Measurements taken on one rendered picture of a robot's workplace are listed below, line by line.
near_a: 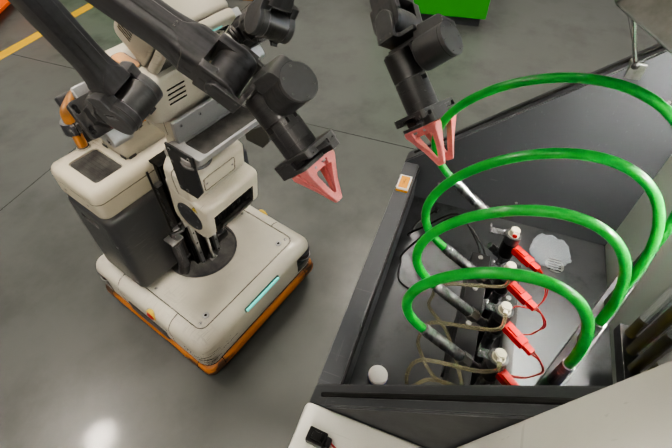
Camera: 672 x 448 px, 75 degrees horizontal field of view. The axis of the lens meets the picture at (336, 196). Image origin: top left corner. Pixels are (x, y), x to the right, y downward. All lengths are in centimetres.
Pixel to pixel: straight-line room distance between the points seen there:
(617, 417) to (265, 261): 149
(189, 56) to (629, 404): 61
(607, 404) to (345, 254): 176
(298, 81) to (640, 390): 48
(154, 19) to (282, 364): 148
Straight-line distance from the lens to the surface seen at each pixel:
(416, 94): 76
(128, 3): 68
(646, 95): 69
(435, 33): 73
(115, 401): 201
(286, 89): 59
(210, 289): 177
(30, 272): 253
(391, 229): 102
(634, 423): 45
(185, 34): 66
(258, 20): 113
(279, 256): 181
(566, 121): 107
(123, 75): 93
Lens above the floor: 174
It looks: 46 degrees down
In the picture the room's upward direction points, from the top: straight up
